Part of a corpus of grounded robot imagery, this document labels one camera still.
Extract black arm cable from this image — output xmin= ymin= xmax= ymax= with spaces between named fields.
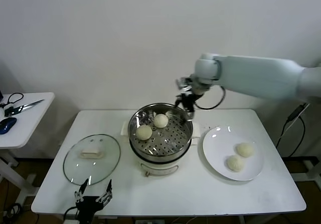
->
xmin=194 ymin=84 xmax=227 ymax=110
xmin=63 ymin=206 xmax=79 ymax=221

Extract black handled steel scissors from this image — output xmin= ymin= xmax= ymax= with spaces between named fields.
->
xmin=4 ymin=99 xmax=45 ymax=118

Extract glass lid with cream handle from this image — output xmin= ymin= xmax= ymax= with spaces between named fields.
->
xmin=63 ymin=134 xmax=121 ymax=186

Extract perforated steel steamer basket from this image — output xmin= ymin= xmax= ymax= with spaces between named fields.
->
xmin=128 ymin=103 xmax=194 ymax=160

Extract white side table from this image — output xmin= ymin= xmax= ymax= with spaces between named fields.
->
xmin=0 ymin=92 xmax=56 ymax=207

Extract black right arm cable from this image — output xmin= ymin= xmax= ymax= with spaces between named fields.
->
xmin=194 ymin=84 xmax=227 ymax=110

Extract black floor cables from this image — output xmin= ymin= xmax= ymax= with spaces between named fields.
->
xmin=0 ymin=203 xmax=40 ymax=224

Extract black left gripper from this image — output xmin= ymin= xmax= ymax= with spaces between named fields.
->
xmin=74 ymin=179 xmax=113 ymax=212

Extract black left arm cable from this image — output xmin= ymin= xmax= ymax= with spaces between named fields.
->
xmin=63 ymin=206 xmax=79 ymax=221

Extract white cable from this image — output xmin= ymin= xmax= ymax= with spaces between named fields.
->
xmin=276 ymin=104 xmax=310 ymax=146

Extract white round plate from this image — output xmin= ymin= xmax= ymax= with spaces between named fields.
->
xmin=202 ymin=126 xmax=265 ymax=182

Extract white steamed baozi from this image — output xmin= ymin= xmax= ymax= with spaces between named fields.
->
xmin=153 ymin=114 xmax=169 ymax=129
xmin=236 ymin=142 xmax=256 ymax=158
xmin=135 ymin=125 xmax=153 ymax=141
xmin=226 ymin=155 xmax=245 ymax=173

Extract blue computer mouse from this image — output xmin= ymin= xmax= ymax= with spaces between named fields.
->
xmin=0 ymin=117 xmax=18 ymax=135

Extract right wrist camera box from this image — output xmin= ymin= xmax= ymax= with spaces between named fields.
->
xmin=175 ymin=76 xmax=194 ymax=92

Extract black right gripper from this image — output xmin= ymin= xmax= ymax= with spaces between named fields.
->
xmin=174 ymin=92 xmax=199 ymax=122

